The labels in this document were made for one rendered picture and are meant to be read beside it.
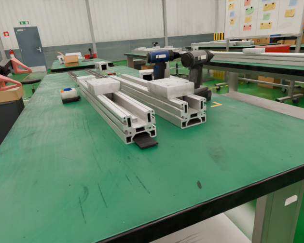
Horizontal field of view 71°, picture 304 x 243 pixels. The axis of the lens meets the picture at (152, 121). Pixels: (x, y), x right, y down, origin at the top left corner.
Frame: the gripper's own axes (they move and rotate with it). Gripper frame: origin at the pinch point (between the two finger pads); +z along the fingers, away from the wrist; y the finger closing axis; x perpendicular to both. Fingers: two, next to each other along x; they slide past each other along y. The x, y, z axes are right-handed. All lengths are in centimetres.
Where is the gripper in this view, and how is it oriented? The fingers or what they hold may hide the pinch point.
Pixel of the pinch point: (24, 76)
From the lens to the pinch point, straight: 99.4
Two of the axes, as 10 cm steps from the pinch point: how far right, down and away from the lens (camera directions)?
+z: 9.8, 1.6, 1.5
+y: 0.1, -7.2, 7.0
